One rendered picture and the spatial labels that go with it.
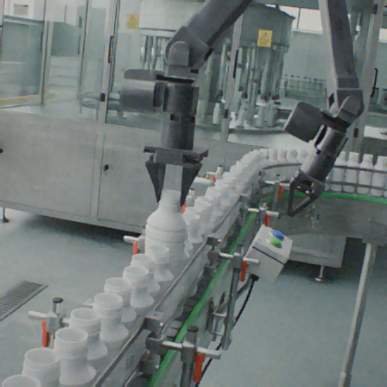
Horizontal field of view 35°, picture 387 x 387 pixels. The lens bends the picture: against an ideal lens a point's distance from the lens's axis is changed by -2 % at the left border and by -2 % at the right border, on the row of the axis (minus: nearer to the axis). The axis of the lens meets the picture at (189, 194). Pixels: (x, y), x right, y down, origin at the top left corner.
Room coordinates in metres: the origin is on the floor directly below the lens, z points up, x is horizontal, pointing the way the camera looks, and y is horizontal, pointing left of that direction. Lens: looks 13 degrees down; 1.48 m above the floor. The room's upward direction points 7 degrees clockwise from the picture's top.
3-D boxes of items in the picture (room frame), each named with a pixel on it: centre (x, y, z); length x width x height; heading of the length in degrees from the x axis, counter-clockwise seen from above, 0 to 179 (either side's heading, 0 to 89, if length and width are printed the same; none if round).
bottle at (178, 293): (1.10, 0.02, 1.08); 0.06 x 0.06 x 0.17
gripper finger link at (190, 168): (1.04, 0.02, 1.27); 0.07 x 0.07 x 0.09; 78
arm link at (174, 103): (1.04, 0.04, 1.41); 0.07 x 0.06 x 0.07; 79
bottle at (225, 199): (1.56, -0.08, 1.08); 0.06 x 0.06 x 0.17
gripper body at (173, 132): (1.04, 0.03, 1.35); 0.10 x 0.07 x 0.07; 78
